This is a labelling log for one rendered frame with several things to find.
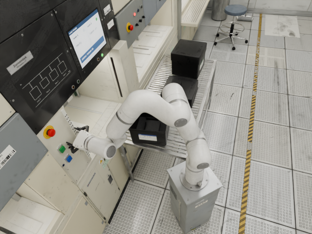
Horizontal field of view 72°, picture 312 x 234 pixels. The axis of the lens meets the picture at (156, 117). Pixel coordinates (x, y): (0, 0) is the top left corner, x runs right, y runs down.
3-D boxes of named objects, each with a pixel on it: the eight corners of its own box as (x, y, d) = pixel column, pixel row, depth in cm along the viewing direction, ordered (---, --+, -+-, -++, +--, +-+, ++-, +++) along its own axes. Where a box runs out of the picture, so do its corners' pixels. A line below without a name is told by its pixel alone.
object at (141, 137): (131, 142, 171) (127, 128, 158) (139, 116, 189) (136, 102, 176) (166, 146, 166) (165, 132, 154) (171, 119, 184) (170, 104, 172)
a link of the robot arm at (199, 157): (202, 153, 138) (205, 131, 120) (211, 180, 125) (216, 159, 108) (183, 156, 138) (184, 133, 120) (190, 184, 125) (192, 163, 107)
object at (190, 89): (191, 108, 191) (192, 97, 181) (159, 102, 199) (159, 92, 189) (198, 87, 209) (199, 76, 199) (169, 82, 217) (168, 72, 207)
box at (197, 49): (197, 79, 216) (199, 57, 198) (171, 74, 226) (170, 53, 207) (204, 63, 233) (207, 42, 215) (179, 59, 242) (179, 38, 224)
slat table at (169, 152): (185, 198, 214) (188, 159, 157) (131, 181, 230) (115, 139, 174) (209, 107, 293) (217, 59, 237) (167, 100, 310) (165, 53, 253)
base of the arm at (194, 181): (213, 183, 144) (217, 169, 130) (189, 195, 139) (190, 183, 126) (198, 160, 156) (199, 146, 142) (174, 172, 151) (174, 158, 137)
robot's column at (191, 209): (211, 221, 198) (223, 185, 142) (184, 236, 192) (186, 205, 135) (194, 194, 216) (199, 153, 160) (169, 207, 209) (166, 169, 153)
